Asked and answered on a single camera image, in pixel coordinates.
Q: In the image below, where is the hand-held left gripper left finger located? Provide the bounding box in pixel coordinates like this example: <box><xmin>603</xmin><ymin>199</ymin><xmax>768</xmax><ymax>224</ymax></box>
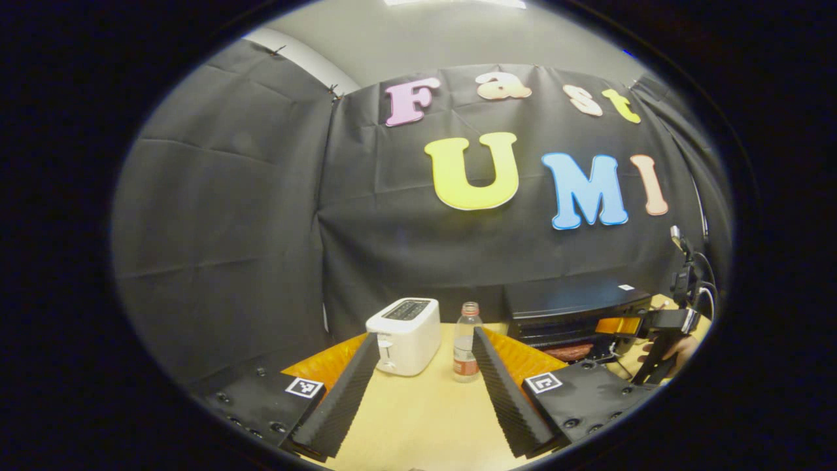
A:
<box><xmin>196</xmin><ymin>332</ymin><xmax>381</xmax><ymax>462</ymax></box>

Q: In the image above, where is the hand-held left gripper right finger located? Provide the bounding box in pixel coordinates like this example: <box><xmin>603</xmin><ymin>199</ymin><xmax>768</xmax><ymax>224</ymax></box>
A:
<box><xmin>471</xmin><ymin>326</ymin><xmax>661</xmax><ymax>460</ymax></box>

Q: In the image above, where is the black electric oven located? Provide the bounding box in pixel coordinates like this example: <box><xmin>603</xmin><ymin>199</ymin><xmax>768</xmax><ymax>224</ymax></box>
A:
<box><xmin>502</xmin><ymin>275</ymin><xmax>655</xmax><ymax>364</ymax></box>

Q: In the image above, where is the roasted brown meat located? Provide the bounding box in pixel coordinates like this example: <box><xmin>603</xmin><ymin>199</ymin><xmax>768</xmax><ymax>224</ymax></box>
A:
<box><xmin>543</xmin><ymin>343</ymin><xmax>594</xmax><ymax>362</ymax></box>

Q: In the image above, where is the clear plastic water bottle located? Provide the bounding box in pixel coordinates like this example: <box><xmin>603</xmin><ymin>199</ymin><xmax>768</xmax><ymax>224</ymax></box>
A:
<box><xmin>453</xmin><ymin>302</ymin><xmax>483</xmax><ymax>383</ymax></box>

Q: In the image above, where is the white toaster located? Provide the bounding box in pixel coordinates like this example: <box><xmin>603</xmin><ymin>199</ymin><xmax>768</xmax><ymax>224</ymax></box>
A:
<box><xmin>366</xmin><ymin>298</ymin><xmax>441</xmax><ymax>377</ymax></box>

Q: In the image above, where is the black backdrop cloth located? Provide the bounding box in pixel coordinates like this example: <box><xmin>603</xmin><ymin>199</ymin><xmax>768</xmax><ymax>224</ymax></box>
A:
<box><xmin>111</xmin><ymin>39</ymin><xmax>733</xmax><ymax>387</ymax></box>

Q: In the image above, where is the large ceiling light panel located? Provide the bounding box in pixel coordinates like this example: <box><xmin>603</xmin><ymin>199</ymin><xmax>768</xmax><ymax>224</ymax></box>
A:
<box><xmin>383</xmin><ymin>0</ymin><xmax>527</xmax><ymax>10</ymax></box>

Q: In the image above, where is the black cable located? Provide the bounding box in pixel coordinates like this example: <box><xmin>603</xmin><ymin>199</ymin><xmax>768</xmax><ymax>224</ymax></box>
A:
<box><xmin>690</xmin><ymin>252</ymin><xmax>720</xmax><ymax>321</ymax></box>

